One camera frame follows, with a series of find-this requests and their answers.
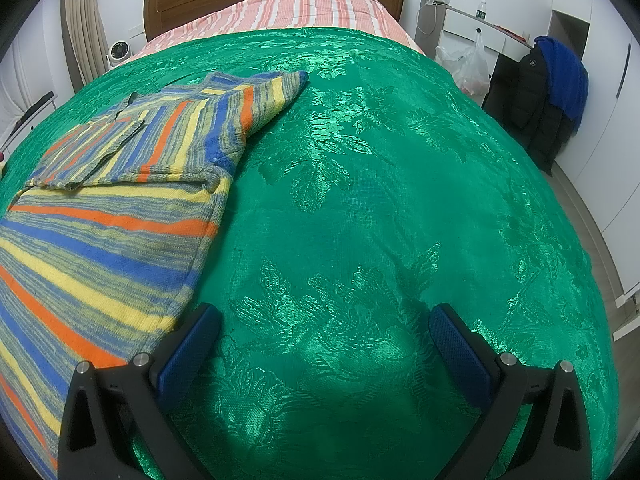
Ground small white fan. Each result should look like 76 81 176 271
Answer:
107 41 130 68

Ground black padded jacket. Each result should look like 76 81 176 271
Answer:
482 45 576 177

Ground white charging cable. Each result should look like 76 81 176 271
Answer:
416 1 453 36

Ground green floral blanket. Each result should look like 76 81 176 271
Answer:
0 27 618 480

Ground striped knit sweater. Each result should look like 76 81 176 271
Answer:
0 71 309 480

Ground beige curtain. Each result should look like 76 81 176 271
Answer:
60 0 111 86

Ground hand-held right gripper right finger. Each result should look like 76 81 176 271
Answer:
428 304 593 480

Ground pink striped bed sheet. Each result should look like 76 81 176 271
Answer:
117 0 427 66

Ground blue knit cloth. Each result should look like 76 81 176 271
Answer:
532 36 590 136

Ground white desk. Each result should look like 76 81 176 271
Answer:
416 0 536 111

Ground red flat item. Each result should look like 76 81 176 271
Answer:
492 24 533 43

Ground clear plastic bag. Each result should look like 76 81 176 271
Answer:
435 27 491 97

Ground white wardrobe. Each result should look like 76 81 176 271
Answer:
547 0 640 296

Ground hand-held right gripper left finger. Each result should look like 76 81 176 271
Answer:
57 304 222 480

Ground black long-handled tool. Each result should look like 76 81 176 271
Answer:
0 91 55 151

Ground white sheer curtain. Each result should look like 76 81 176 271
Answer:
0 0 76 141

